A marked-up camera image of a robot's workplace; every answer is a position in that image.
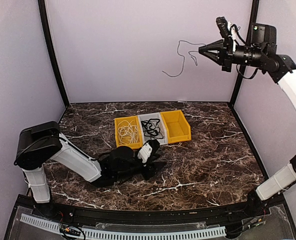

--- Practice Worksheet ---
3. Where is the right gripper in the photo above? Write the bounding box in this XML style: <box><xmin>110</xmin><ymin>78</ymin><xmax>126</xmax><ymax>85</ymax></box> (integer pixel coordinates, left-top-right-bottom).
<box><xmin>200</xmin><ymin>37</ymin><xmax>266</xmax><ymax>72</ymax></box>

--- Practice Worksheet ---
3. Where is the black thin cable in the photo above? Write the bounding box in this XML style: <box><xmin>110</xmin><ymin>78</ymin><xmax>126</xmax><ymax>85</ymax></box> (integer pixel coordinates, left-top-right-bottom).
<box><xmin>145</xmin><ymin>129</ymin><xmax>166</xmax><ymax>143</ymax></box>

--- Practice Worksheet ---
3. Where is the thick black cable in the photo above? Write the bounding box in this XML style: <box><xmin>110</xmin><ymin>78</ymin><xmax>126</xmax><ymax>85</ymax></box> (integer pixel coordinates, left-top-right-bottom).
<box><xmin>140</xmin><ymin>118</ymin><xmax>162</xmax><ymax>138</ymax></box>

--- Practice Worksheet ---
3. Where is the white bin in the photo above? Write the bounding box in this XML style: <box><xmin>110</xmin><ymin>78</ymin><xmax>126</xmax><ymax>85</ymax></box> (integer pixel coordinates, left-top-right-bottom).
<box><xmin>138</xmin><ymin>112</ymin><xmax>168</xmax><ymax>146</ymax></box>

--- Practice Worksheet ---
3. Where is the yellow bin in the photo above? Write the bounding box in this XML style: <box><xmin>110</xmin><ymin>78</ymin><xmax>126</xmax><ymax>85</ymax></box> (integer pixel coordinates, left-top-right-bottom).
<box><xmin>114</xmin><ymin>115</ymin><xmax>143</xmax><ymax>150</ymax></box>
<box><xmin>160</xmin><ymin>110</ymin><xmax>191</xmax><ymax>144</ymax></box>

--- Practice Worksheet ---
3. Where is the thick white cable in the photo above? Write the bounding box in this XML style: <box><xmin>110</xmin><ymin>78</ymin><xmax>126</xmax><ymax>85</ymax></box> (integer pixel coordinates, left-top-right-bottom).
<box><xmin>117</xmin><ymin>127</ymin><xmax>141</xmax><ymax>146</ymax></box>

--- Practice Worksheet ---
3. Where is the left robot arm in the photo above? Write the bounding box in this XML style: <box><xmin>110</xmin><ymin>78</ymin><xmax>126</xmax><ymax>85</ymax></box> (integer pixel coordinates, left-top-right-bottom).
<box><xmin>13</xmin><ymin>121</ymin><xmax>166</xmax><ymax>218</ymax></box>

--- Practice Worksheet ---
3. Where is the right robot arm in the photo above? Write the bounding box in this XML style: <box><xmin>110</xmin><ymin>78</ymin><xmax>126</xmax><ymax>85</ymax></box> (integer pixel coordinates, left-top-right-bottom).
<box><xmin>198</xmin><ymin>17</ymin><xmax>296</xmax><ymax>217</ymax></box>

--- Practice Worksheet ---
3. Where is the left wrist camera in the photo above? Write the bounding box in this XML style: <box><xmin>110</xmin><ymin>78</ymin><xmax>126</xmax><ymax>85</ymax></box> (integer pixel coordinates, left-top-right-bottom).
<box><xmin>137</xmin><ymin>139</ymin><xmax>160</xmax><ymax>165</ymax></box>

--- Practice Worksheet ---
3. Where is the right black frame post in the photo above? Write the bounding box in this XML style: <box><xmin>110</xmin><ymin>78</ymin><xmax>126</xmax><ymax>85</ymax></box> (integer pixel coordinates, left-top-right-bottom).
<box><xmin>228</xmin><ymin>0</ymin><xmax>260</xmax><ymax>108</ymax></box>

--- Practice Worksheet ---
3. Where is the black frame post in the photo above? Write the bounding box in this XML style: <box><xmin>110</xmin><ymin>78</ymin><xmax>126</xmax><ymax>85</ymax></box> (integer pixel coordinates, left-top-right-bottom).
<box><xmin>228</xmin><ymin>0</ymin><xmax>260</xmax><ymax>108</ymax></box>
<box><xmin>37</xmin><ymin>0</ymin><xmax>70</xmax><ymax>108</ymax></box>

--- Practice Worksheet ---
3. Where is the black front rail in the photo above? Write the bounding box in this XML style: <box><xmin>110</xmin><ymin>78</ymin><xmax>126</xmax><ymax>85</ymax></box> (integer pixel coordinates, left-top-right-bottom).
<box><xmin>15</xmin><ymin>193</ymin><xmax>271</xmax><ymax>226</ymax></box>

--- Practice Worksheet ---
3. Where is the white slotted cable duct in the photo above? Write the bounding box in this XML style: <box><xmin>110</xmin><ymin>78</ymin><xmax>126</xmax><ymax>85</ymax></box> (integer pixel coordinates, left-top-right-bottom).
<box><xmin>20</xmin><ymin>214</ymin><xmax>226</xmax><ymax>240</ymax></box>

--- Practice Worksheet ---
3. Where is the left black frame post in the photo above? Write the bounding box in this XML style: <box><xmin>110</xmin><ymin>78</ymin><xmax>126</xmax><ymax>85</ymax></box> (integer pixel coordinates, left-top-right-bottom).
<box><xmin>37</xmin><ymin>0</ymin><xmax>70</xmax><ymax>108</ymax></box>

